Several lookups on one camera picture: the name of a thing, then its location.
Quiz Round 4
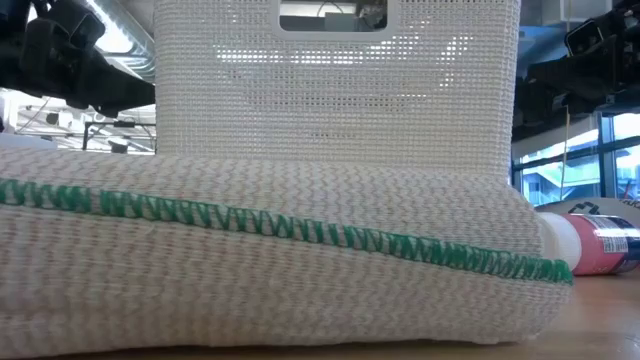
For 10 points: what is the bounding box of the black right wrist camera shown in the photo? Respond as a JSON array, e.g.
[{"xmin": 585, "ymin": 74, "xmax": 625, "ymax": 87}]
[{"xmin": 564, "ymin": 18, "xmax": 609, "ymax": 57}]

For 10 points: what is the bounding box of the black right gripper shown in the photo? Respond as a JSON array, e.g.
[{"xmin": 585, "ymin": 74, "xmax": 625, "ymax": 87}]
[{"xmin": 514, "ymin": 44, "xmax": 640, "ymax": 142}]

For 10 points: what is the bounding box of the pink bottle with white cap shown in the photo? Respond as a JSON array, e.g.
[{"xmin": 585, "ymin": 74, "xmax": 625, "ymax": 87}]
[{"xmin": 537, "ymin": 211, "xmax": 640, "ymax": 277}]

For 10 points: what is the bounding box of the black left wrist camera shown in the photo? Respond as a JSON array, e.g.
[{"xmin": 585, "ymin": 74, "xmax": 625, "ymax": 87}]
[{"xmin": 23, "ymin": 10, "xmax": 107, "ymax": 54}]

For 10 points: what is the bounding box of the white woven bandage, green stitching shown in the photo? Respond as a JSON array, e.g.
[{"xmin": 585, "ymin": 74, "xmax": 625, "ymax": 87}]
[{"xmin": 0, "ymin": 146, "xmax": 575, "ymax": 359}]

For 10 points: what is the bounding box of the silver round ceiling duct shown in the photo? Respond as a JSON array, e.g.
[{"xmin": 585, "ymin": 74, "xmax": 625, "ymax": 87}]
[{"xmin": 82, "ymin": 0, "xmax": 156, "ymax": 84}]

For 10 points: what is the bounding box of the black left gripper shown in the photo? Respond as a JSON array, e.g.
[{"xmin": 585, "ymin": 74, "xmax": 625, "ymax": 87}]
[{"xmin": 29, "ymin": 47, "xmax": 157, "ymax": 119}]

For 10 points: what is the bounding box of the thin yellow hanging cable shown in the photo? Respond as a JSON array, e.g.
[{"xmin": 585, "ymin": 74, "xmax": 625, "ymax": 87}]
[{"xmin": 559, "ymin": 104, "xmax": 571, "ymax": 201}]

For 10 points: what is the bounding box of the black metal stand frame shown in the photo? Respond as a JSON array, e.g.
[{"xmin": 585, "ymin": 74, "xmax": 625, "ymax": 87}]
[{"xmin": 82, "ymin": 119, "xmax": 157, "ymax": 151}]

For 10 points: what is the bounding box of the white packet with black print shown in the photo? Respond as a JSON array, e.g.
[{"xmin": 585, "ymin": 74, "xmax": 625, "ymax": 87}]
[{"xmin": 534, "ymin": 196, "xmax": 640, "ymax": 229}]

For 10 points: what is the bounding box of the white perforated plastic basket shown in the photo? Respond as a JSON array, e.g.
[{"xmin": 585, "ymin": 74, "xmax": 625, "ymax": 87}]
[{"xmin": 153, "ymin": 0, "xmax": 522, "ymax": 189}]

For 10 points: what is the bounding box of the dark window frame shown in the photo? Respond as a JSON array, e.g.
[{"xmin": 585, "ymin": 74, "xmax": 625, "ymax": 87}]
[{"xmin": 510, "ymin": 112, "xmax": 640, "ymax": 206}]

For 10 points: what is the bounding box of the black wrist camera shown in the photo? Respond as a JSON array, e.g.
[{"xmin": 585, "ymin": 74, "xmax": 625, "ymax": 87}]
[
  {"xmin": 23, "ymin": 10, "xmax": 107, "ymax": 54},
  {"xmin": 564, "ymin": 18, "xmax": 609, "ymax": 57}
]

